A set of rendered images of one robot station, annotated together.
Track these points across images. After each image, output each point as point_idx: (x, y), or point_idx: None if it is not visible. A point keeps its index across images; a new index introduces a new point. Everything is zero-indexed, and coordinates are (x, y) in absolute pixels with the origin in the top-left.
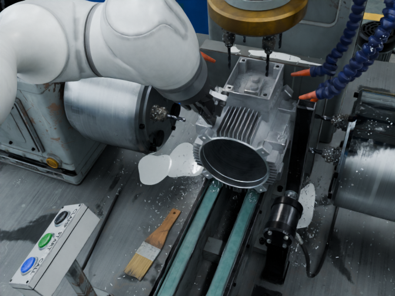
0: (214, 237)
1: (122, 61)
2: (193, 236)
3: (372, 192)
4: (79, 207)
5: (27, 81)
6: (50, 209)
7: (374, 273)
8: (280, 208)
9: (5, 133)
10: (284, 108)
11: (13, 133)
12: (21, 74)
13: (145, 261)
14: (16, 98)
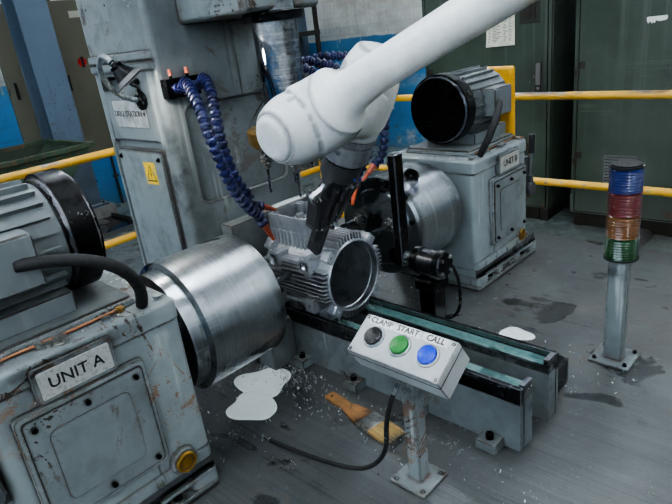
0: None
1: (385, 93)
2: None
3: (435, 215)
4: (372, 315)
5: (352, 130)
6: None
7: (457, 304)
8: (423, 252)
9: (108, 467)
10: None
11: (126, 449)
12: (352, 121)
13: (383, 424)
14: (135, 358)
